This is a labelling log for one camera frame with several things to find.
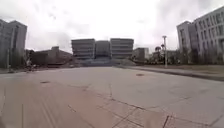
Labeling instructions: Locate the low dark building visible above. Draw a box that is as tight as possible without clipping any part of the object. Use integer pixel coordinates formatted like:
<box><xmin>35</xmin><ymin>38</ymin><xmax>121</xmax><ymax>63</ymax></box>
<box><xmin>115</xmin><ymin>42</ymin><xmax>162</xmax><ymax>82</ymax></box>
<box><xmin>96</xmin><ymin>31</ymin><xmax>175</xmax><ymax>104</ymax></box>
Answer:
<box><xmin>28</xmin><ymin>45</ymin><xmax>74</xmax><ymax>67</ymax></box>

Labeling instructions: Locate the lamp post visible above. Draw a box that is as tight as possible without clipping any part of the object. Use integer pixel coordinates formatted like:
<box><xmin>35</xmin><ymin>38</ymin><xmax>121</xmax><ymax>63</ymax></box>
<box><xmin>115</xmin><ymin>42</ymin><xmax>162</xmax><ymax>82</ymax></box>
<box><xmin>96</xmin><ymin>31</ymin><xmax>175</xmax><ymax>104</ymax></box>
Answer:
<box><xmin>161</xmin><ymin>35</ymin><xmax>169</xmax><ymax>68</ymax></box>

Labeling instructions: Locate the tall grey building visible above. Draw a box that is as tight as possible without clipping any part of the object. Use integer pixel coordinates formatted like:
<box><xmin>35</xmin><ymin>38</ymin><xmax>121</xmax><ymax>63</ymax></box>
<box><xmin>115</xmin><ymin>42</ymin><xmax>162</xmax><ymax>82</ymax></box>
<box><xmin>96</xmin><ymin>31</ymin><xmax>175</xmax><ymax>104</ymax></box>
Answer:
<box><xmin>0</xmin><ymin>18</ymin><xmax>28</xmax><ymax>69</ymax></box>

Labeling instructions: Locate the grey twin-block building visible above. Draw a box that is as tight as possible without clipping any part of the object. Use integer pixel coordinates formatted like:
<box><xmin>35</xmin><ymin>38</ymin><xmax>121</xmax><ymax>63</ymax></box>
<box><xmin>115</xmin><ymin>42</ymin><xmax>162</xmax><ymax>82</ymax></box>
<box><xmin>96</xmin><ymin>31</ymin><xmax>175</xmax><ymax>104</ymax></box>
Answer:
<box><xmin>70</xmin><ymin>37</ymin><xmax>135</xmax><ymax>66</ymax></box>

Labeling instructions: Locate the row of trees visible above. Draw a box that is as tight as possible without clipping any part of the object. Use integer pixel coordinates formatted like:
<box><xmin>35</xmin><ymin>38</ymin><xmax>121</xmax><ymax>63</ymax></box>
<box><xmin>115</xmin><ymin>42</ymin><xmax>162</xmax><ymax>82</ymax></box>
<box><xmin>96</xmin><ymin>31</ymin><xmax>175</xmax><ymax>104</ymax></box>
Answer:
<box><xmin>177</xmin><ymin>48</ymin><xmax>224</xmax><ymax>66</ymax></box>

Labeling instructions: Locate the small grey building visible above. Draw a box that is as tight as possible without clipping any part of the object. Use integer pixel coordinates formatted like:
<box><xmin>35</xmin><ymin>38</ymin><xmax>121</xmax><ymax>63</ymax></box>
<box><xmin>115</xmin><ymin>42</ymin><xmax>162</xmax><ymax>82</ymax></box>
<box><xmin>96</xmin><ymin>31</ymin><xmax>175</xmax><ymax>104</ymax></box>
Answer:
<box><xmin>132</xmin><ymin>47</ymin><xmax>150</xmax><ymax>62</ymax></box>

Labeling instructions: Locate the long raised kerb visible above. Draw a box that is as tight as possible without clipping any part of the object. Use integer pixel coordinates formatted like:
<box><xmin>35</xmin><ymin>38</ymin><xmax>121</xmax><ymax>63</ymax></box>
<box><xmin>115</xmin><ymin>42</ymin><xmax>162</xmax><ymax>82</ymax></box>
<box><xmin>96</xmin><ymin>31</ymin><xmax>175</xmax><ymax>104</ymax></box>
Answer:
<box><xmin>116</xmin><ymin>64</ymin><xmax>224</xmax><ymax>82</ymax></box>

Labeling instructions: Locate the large white building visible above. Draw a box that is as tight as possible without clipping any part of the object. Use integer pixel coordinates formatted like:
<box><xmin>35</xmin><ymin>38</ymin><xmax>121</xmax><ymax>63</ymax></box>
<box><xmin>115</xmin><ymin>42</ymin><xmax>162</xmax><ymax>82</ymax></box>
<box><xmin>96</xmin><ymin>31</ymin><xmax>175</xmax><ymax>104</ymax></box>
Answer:
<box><xmin>176</xmin><ymin>5</ymin><xmax>224</xmax><ymax>65</ymax></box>

